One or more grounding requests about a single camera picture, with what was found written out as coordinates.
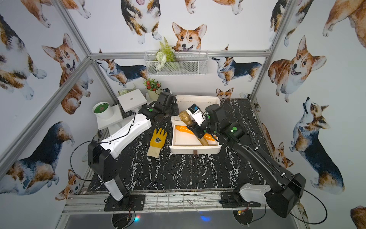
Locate orange microphone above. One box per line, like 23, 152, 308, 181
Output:
175, 126, 214, 141

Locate gold microphone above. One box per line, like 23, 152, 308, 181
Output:
179, 111, 209, 146

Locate white drawer cabinet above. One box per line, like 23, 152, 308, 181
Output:
170, 95, 221, 155

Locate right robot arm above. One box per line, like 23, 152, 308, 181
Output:
187, 104, 306, 218

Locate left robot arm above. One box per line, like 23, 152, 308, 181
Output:
88, 91, 179, 201

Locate green pot red flowers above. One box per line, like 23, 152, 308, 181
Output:
144, 78, 162, 101

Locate white stepped display shelf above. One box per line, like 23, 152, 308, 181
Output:
96, 89, 147, 135

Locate yellow work glove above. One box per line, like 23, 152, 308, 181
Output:
147, 128, 167, 158

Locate small white flower plant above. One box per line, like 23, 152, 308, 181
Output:
118, 86, 136, 96

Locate green fern plant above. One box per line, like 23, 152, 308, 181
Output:
155, 37, 176, 71

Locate white cup green inside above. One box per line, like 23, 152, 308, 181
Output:
92, 102, 114, 120

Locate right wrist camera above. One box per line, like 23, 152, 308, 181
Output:
186, 104, 205, 126

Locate white wire wall basket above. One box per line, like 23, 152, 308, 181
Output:
144, 50, 209, 76

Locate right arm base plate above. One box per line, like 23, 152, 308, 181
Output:
219, 192, 261, 209

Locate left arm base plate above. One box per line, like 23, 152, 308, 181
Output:
104, 195, 146, 212

